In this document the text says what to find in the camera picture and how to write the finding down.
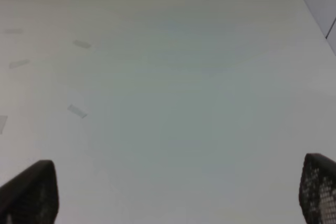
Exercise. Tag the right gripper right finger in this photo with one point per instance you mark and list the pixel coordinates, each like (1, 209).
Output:
(317, 189)

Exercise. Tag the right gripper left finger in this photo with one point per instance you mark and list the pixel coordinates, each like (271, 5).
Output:
(31, 196)

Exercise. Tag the clear tape piece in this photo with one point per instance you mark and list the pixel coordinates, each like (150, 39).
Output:
(81, 44)
(13, 31)
(3, 120)
(16, 64)
(77, 111)

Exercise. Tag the clear tape piece upper middle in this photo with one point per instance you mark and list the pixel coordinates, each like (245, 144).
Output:
(16, 64)

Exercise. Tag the clear tape piece top right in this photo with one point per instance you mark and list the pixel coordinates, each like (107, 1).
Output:
(81, 44)

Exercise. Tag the clear tape piece far top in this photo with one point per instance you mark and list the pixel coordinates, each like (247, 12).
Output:
(13, 31)

